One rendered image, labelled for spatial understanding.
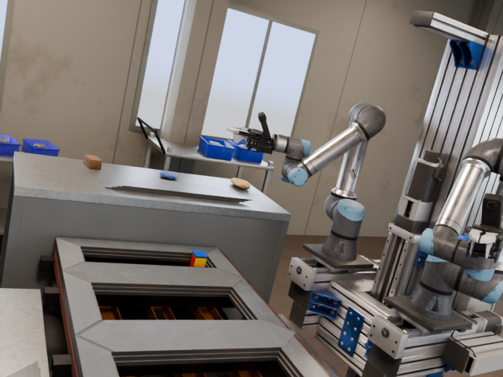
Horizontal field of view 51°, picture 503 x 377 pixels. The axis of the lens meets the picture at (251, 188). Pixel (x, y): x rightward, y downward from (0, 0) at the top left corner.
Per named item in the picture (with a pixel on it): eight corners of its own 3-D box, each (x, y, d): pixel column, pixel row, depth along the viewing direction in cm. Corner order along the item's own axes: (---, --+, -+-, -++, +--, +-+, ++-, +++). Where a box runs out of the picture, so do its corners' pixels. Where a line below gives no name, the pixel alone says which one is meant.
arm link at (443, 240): (473, 123, 178) (417, 238, 157) (507, 132, 172) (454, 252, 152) (470, 146, 187) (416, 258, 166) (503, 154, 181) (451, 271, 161)
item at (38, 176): (13, 194, 215) (15, 185, 215) (13, 158, 268) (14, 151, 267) (289, 221, 273) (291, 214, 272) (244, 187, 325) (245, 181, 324)
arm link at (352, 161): (328, 224, 232) (361, 102, 220) (319, 215, 247) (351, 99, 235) (353, 230, 234) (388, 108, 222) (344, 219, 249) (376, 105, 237)
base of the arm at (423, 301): (425, 298, 200) (433, 274, 198) (459, 318, 188) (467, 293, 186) (398, 300, 192) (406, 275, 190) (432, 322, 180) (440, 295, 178)
